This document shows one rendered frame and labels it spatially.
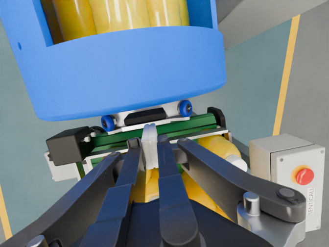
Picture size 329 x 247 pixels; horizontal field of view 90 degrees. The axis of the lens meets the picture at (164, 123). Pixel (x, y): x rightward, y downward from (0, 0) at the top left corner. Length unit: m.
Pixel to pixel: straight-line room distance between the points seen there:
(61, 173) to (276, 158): 0.61
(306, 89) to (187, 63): 1.80
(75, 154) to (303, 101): 1.83
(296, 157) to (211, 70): 0.28
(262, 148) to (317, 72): 1.60
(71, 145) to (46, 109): 0.25
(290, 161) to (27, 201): 1.99
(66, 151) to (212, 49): 0.38
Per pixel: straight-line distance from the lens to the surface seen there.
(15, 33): 0.22
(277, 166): 0.40
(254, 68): 1.63
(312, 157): 0.44
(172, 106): 0.46
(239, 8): 0.84
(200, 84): 0.17
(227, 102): 1.53
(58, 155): 0.47
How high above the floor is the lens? 1.38
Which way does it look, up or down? 76 degrees down
